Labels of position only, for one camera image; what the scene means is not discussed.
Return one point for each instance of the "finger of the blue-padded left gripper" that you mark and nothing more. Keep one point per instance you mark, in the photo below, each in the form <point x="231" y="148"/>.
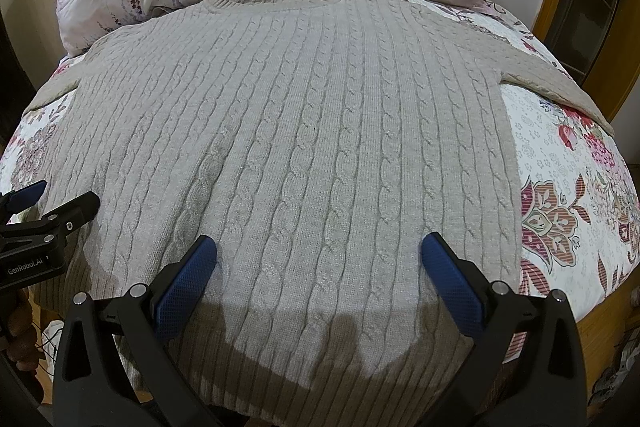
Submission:
<point x="15" y="202"/>

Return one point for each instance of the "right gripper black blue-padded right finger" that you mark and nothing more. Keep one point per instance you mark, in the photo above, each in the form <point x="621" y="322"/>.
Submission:
<point x="526" y="366"/>

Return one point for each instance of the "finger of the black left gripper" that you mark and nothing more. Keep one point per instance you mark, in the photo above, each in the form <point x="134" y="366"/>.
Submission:
<point x="63" y="220"/>

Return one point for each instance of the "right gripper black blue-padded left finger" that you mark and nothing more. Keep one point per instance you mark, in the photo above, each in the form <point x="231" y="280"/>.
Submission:
<point x="114" y="367"/>

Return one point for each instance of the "grey cable-knit sweater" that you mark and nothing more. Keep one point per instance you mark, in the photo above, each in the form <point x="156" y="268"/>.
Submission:
<point x="316" y="142"/>

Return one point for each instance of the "white floral quilt bedspread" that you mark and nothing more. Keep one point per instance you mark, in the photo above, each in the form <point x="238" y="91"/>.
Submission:
<point x="581" y="208"/>

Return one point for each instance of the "wooden bed frame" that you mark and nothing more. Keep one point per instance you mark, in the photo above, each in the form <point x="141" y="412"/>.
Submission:
<point x="601" y="333"/>

